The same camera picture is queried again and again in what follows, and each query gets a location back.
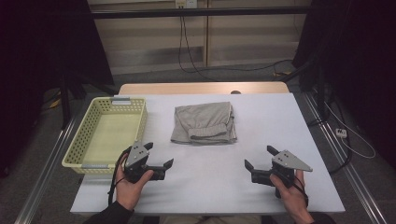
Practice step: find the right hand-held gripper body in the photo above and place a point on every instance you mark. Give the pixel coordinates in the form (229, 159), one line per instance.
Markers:
(285, 161)

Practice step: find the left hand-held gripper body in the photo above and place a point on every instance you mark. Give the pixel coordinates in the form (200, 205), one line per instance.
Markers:
(137, 155)

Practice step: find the yellow perforated plastic basket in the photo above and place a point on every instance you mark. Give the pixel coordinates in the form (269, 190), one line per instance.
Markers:
(106, 137)

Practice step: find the grey pants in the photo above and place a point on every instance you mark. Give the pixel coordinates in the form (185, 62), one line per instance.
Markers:
(202, 121)

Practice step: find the person's left hand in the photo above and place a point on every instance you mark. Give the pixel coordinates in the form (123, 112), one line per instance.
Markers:
(129, 193)

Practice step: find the person's right hand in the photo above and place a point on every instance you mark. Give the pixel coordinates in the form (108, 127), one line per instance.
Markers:
(292, 199)

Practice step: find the white power adapter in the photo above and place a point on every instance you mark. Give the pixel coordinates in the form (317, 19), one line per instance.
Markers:
(341, 133)

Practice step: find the light wooden table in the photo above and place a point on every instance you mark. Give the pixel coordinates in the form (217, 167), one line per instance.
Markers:
(186, 88)

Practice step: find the black metal stand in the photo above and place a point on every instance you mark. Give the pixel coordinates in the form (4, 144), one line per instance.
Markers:
(64, 102)
(320, 93)

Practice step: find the yellow floor tape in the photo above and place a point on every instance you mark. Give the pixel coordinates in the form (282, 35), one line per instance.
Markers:
(54, 103)

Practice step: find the beige wooden shelf unit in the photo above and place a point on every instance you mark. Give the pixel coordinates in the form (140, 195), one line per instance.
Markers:
(243, 37)

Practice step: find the black curtain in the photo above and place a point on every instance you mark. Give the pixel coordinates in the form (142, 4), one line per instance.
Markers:
(361, 62)
(37, 62)

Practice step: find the black horizontal bar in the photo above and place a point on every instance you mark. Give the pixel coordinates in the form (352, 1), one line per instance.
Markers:
(218, 11)

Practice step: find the metal floor rail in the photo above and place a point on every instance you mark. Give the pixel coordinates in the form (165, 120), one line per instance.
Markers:
(43, 168)
(348, 168)

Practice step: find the white wall outlet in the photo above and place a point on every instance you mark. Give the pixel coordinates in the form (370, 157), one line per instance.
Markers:
(186, 3)

